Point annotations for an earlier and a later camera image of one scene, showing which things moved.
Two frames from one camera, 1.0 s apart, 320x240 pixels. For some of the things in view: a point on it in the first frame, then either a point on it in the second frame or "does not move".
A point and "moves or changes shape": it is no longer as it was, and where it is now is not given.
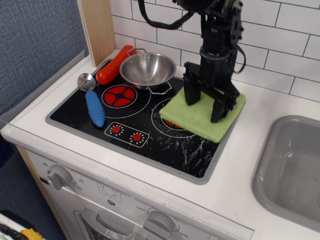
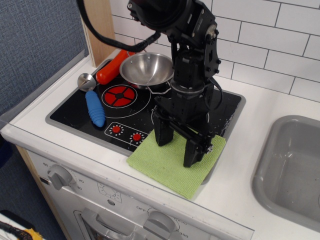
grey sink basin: (286, 180) does not move
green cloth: (195, 119) moves or changes shape
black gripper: (214, 73) → (186, 114)
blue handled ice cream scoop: (87, 83) does not move
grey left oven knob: (59, 176) does not move
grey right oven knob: (160, 223) does not move
